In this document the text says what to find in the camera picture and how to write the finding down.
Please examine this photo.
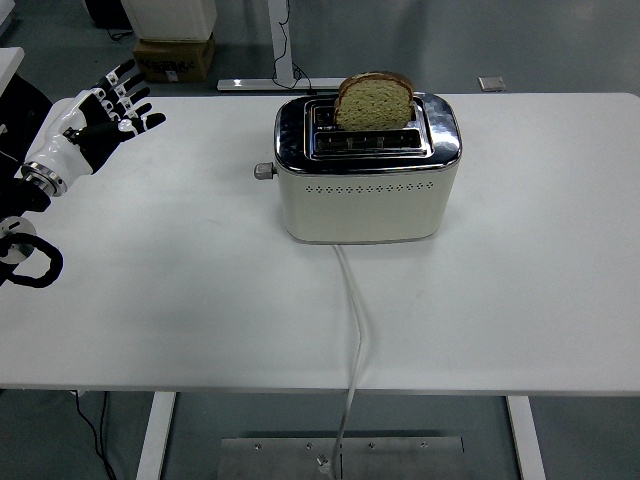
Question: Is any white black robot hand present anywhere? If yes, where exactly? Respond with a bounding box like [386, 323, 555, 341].
[27, 58, 167, 183]

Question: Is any cream chrome two-slot toaster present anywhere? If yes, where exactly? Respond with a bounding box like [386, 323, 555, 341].
[252, 92, 462, 245]

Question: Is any white side table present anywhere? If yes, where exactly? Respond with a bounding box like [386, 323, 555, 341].
[0, 47, 25, 101]

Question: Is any brown cardboard box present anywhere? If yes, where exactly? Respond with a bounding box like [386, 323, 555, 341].
[132, 32, 217, 84]

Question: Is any black object on floor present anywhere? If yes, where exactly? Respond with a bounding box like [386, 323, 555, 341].
[83, 0, 134, 30]

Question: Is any white box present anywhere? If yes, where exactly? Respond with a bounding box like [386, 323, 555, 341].
[119, 0, 219, 44]

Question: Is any white desk stand with foot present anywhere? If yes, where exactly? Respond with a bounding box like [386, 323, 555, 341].
[217, 0, 346, 93]

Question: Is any white table leg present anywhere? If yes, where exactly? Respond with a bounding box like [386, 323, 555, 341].
[135, 392, 177, 480]
[505, 395, 547, 480]

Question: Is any brown bread slice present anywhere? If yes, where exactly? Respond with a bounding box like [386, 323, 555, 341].
[333, 71, 415, 132]

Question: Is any grey metal plate with screws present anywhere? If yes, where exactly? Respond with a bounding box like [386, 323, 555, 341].
[219, 436, 466, 480]

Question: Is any black cable on desk stand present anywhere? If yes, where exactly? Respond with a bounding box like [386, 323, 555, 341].
[272, 0, 314, 94]

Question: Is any black cable under table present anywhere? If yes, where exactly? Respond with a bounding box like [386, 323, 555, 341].
[69, 390, 117, 480]
[98, 391, 110, 456]

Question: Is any white toaster power cable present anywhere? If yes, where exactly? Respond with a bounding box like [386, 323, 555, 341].
[315, 242, 370, 476]

